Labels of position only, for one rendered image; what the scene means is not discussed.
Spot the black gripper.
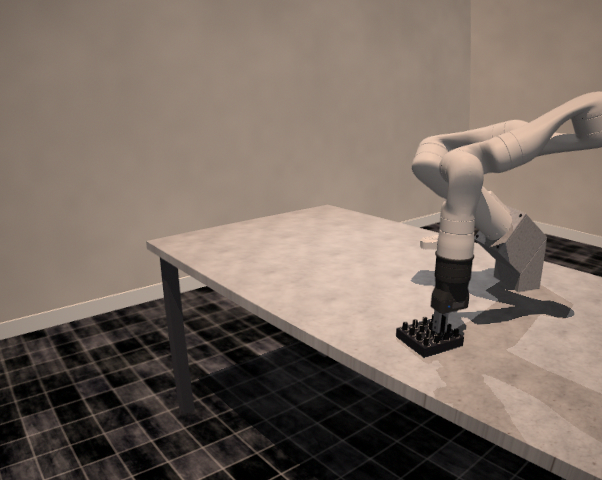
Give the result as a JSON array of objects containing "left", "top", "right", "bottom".
[{"left": 420, "top": 229, "right": 474, "bottom": 333}]

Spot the black knob box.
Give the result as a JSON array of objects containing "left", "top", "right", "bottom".
[{"left": 396, "top": 315, "right": 464, "bottom": 357}]

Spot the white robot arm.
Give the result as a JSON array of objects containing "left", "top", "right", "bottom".
[{"left": 412, "top": 92, "right": 602, "bottom": 240}]

